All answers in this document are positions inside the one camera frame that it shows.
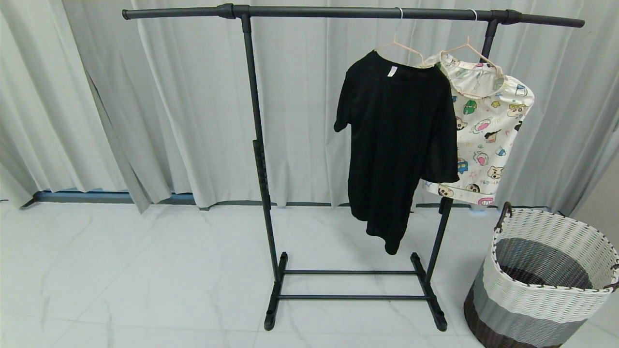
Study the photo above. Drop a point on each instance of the pink clothes hanger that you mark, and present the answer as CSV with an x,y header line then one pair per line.
x,y
468,46
397,43

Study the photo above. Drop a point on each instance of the black clothes rack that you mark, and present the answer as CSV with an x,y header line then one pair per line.
x,y
338,12

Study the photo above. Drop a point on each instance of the black garment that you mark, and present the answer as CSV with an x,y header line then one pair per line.
x,y
396,145

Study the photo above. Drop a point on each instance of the white curtain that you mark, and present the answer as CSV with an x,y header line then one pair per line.
x,y
169,121

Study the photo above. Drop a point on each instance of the white laundry basket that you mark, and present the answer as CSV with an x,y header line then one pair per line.
x,y
546,299

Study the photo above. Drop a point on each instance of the cream printed shorts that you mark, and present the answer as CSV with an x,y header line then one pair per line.
x,y
488,125

